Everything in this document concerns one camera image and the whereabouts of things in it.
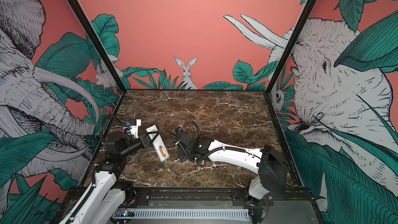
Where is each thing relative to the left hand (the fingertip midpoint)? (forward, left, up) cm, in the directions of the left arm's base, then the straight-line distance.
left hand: (157, 132), depth 74 cm
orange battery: (-7, -2, -6) cm, 10 cm away
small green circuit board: (-30, +15, -20) cm, 39 cm away
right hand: (-7, -10, -7) cm, 14 cm away
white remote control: (-4, 0, -3) cm, 5 cm away
